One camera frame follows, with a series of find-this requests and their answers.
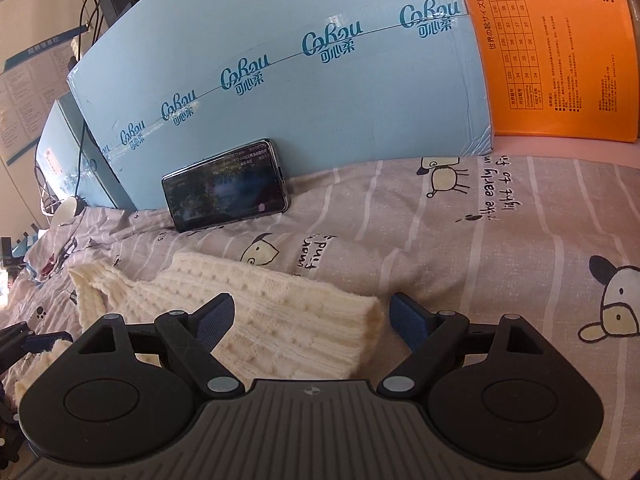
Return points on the orange box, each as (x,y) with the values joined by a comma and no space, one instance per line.
(560,60)

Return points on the small light blue box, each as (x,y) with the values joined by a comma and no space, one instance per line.
(60,160)

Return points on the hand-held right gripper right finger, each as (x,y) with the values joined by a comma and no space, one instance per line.
(407,320)

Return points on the large light blue box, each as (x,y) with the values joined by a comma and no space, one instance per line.
(300,100)

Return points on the printed cartoon blanket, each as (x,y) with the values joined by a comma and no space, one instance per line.
(450,240)

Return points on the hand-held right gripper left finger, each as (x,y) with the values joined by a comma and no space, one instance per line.
(215,317)

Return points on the wall poster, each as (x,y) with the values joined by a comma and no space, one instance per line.
(25,95)

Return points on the white cup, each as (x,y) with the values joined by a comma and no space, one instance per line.
(67,212)

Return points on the cream knit sweater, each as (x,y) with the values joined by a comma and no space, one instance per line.
(280,310)

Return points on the black power adapter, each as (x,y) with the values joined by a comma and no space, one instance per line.
(117,2)

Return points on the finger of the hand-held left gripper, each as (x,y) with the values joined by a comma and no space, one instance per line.
(7,425)
(45,342)

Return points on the black smartphone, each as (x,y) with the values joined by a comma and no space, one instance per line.
(225,185)

